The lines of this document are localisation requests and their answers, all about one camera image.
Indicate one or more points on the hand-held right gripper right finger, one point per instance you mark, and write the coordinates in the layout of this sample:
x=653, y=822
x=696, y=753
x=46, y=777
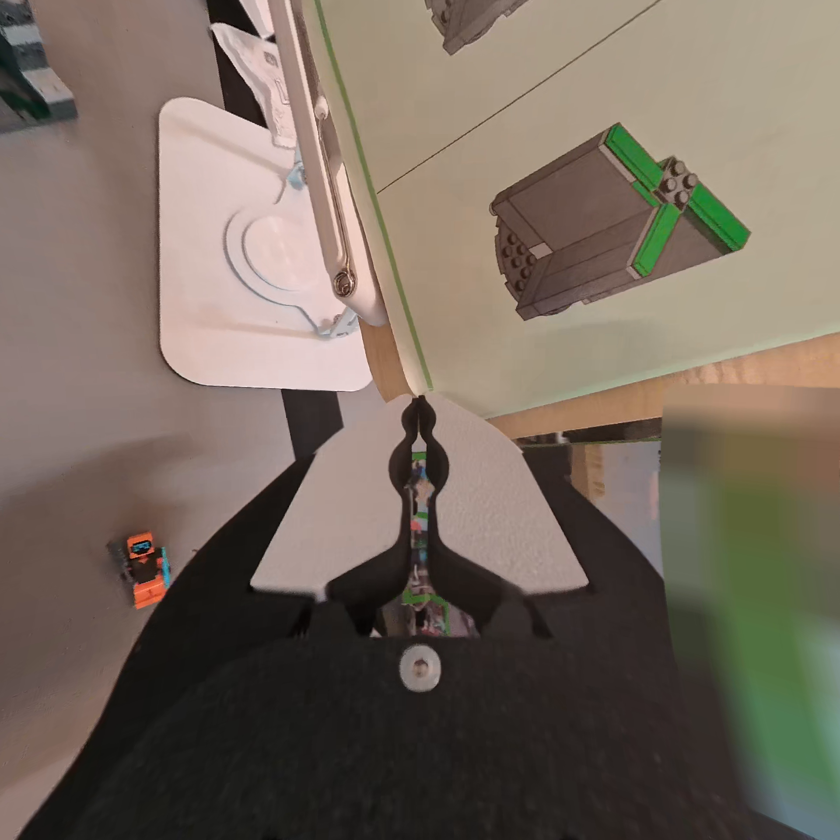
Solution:
x=499, y=512

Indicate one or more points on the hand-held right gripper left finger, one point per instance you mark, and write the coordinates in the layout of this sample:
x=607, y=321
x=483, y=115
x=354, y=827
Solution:
x=341, y=518

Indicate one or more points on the pale green instruction booklet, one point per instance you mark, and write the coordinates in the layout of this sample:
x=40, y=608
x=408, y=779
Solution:
x=525, y=328

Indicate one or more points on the grey brick baseplate build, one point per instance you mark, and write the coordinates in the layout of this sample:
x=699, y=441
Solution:
x=33, y=79

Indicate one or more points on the green toy box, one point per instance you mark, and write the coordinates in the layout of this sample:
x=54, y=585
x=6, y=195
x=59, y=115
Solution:
x=426, y=620

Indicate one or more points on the orange brick minifigure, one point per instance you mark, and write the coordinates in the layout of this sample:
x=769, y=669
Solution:
x=148, y=577

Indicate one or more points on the white book stand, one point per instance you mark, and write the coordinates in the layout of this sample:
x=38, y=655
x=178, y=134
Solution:
x=216, y=308

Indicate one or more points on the printed white paper leaflet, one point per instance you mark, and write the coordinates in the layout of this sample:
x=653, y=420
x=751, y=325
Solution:
x=253, y=72

